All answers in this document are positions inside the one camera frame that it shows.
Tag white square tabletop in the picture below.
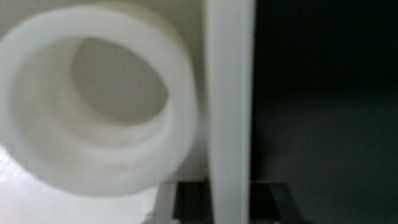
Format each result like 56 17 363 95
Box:
0 0 256 224

